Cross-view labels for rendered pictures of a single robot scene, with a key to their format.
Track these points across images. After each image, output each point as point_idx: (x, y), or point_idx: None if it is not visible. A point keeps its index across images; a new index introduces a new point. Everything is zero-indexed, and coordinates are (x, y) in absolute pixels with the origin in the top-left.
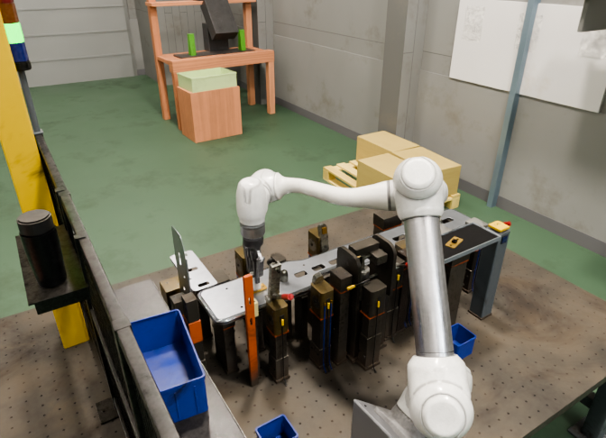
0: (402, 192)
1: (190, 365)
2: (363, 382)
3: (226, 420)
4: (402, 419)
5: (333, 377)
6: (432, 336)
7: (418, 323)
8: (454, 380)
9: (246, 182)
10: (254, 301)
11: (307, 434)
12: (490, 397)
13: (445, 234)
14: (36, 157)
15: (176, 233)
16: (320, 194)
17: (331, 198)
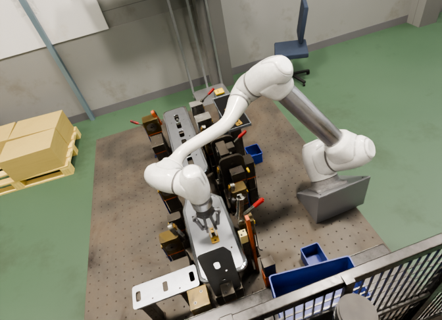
0: (285, 81)
1: (300, 283)
2: (268, 206)
3: (353, 260)
4: (330, 180)
5: (261, 221)
6: (335, 130)
7: (327, 132)
8: (354, 135)
9: (193, 172)
10: (243, 230)
11: (303, 243)
12: (289, 155)
13: (220, 112)
14: None
15: (211, 252)
16: (212, 137)
17: (222, 132)
